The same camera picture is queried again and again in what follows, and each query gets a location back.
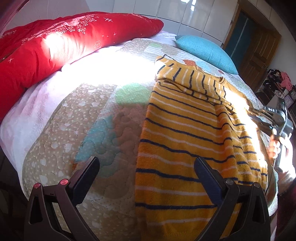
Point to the white wardrobe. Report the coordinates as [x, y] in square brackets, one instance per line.
[182, 17]

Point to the teal pillow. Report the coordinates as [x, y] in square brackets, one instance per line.
[208, 52]

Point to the person's right forearm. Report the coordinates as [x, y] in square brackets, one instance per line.
[286, 185]

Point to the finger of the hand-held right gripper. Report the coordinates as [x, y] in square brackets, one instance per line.
[256, 114]

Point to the wooden door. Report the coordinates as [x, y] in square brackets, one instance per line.
[256, 55]

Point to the red floral quilt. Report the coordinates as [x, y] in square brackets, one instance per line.
[57, 44]

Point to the person's right hand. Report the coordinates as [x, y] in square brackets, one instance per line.
[274, 148]

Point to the yellow striped sweater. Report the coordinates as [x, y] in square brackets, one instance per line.
[192, 148]

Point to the cluttered side table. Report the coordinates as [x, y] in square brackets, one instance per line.
[277, 85]

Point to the patterned quilted bedspread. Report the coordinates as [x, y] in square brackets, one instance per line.
[111, 129]

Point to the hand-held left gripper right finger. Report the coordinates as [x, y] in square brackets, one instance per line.
[207, 177]

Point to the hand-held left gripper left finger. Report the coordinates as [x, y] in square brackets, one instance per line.
[86, 176]

